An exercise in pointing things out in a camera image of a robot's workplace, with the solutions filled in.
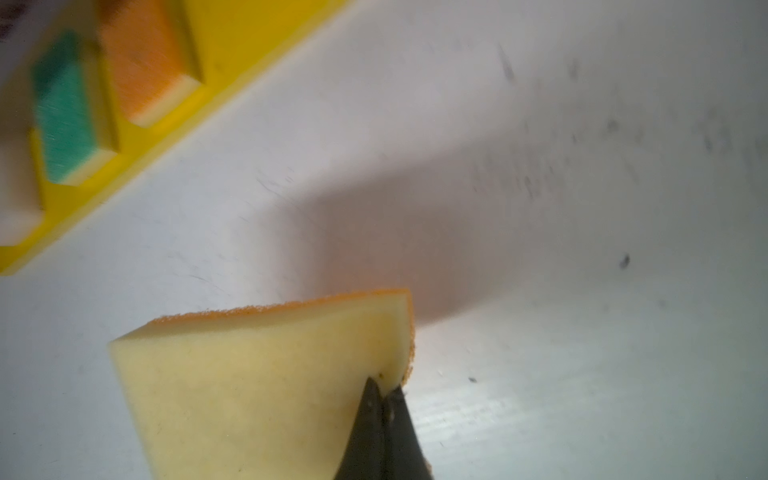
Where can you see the yellow wooden shelf unit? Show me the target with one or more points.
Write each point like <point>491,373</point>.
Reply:
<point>234,42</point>

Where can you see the orange scouring sponge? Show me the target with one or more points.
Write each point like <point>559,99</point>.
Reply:
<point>150,54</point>

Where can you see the green scouring sponge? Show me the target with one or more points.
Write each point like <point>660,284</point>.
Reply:
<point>71,110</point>

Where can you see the cream beige sponge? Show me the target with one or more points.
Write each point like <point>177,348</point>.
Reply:
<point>261,392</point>

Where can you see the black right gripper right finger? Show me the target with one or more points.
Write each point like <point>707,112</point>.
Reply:
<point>403,457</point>

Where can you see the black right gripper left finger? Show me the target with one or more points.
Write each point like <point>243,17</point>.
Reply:
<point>363,458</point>

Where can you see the pale pink sponge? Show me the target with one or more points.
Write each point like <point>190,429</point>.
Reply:
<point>21,207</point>

